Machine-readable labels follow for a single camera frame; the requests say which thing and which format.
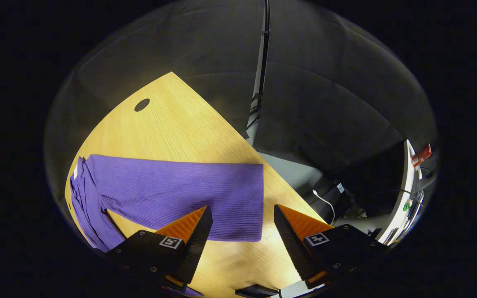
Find black stand pole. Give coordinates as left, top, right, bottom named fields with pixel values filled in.
left=245, top=0, right=271, bottom=145

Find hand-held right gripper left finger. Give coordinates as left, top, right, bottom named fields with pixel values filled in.
left=105, top=205, right=214, bottom=288

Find white desk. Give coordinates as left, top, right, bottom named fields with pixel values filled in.
left=377, top=140, right=425, bottom=245

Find black power adapter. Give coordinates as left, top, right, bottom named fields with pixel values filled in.
left=316, top=182, right=352, bottom=221

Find black bracket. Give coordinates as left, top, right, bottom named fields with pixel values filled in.
left=234, top=284, right=281, bottom=298

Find small red object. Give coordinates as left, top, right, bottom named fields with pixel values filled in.
left=412, top=143, right=432, bottom=167

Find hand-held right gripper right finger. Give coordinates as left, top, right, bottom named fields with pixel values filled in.
left=274, top=204, right=389, bottom=290

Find purple knitted cardigan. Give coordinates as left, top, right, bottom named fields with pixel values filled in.
left=70, top=154, right=265, bottom=254

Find white cable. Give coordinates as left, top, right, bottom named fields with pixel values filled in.
left=312, top=190, right=336, bottom=226

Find plain black side cloth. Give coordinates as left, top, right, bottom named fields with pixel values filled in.
left=247, top=0, right=440, bottom=216

